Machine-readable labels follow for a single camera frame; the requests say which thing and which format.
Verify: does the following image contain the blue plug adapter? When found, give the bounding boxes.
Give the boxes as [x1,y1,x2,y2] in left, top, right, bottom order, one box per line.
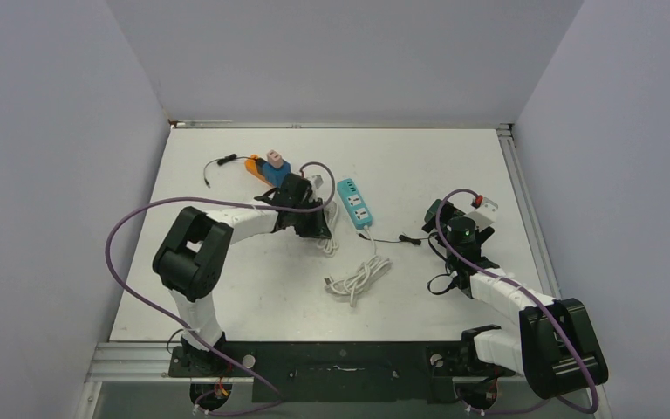
[262,161,291,188]

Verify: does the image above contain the green cube plug adapter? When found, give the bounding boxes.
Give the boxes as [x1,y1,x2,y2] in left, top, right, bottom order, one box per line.
[422,199,441,232]

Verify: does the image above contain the teal power strip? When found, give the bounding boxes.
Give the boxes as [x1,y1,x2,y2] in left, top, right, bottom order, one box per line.
[336,178,373,230]

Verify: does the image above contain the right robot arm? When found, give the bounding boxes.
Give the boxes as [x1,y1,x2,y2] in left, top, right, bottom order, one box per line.
[422,196,609,399]

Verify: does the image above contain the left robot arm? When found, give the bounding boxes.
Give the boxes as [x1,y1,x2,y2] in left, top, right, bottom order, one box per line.
[152,174,332,375]

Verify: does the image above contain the white charger plug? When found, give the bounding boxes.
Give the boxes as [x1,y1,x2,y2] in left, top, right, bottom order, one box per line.
[266,149,285,169]

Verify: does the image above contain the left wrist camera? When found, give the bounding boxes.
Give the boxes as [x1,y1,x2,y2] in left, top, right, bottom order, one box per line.
[307,175,324,195]

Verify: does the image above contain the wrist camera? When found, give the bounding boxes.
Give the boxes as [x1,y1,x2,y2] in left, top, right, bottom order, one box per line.
[467,196,498,231]
[307,175,324,195]

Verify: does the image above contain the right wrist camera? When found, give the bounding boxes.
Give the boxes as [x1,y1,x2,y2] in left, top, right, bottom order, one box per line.
[467,196,498,231]

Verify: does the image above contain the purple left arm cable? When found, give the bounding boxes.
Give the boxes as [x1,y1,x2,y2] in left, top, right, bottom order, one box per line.
[105,161,337,417]

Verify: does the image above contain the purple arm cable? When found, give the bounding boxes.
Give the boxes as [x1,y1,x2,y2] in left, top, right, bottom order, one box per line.
[105,161,337,417]
[435,188,600,416]

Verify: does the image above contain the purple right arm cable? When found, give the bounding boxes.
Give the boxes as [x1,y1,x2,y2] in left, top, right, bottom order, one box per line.
[435,188,600,416]

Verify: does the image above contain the black cable at corner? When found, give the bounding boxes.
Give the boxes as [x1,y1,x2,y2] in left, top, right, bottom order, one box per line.
[203,153,252,189]

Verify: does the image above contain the white power strip cord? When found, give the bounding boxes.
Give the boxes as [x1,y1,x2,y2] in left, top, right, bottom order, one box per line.
[323,227,393,309]

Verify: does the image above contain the aluminium right rail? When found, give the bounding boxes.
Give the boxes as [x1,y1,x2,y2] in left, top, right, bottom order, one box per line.
[496,124,561,298]

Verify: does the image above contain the aluminium rail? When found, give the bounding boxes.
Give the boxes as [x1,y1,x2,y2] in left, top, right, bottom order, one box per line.
[85,342,256,384]
[496,124,561,298]

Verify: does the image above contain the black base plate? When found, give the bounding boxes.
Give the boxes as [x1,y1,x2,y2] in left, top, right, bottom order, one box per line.
[168,340,514,403]

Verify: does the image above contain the aluminium front rail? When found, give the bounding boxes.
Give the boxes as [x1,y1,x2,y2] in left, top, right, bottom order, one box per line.
[85,342,256,384]

